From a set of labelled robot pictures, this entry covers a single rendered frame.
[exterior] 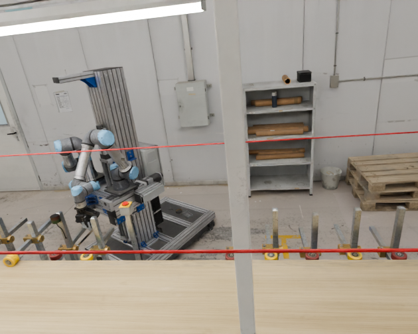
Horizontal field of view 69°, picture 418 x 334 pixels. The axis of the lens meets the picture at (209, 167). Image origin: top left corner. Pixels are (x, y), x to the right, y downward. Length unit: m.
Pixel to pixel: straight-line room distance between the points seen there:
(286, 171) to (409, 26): 2.37
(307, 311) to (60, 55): 4.48
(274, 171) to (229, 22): 4.15
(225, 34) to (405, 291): 1.63
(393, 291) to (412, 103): 3.36
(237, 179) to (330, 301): 1.16
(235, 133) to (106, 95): 2.15
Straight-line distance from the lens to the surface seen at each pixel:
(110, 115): 2.82
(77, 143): 2.74
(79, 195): 2.32
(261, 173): 4.75
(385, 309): 1.84
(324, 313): 1.75
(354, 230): 2.16
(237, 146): 0.74
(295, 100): 4.22
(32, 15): 1.57
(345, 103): 4.61
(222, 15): 0.69
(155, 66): 4.51
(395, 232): 2.25
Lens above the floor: 2.21
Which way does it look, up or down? 23 degrees down
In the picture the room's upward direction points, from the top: 6 degrees counter-clockwise
